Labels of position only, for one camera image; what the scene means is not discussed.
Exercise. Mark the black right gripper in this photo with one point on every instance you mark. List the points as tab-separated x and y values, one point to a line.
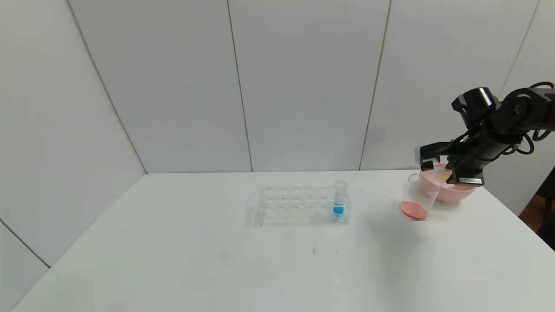
469	178

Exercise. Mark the yellow pigment test tube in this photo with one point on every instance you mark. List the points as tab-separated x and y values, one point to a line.
444	176

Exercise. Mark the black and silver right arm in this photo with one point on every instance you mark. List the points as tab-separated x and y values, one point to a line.
516	112

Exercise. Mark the clear glass beaker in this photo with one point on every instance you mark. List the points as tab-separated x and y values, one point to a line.
414	209

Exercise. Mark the blue pigment test tube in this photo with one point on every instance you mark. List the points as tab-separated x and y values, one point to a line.
338	210

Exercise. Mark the clear acrylic test tube rack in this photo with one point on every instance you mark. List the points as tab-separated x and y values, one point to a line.
297	213

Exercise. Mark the pink plastic bowl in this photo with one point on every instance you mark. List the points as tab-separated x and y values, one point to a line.
451	195

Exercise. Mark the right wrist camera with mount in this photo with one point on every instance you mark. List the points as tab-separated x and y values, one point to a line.
440	151

